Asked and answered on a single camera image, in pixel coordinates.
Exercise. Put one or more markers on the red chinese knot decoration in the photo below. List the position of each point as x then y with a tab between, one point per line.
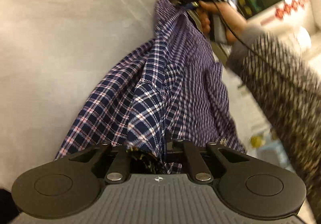
287	9

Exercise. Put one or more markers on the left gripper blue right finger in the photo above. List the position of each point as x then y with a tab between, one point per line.
188	155

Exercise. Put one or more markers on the right grey knit sleeve forearm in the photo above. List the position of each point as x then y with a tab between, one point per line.
287	90

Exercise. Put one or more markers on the navy plaid shirt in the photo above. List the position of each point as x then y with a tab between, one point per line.
169	88

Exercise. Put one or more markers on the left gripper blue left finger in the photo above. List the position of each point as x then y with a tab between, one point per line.
118	171

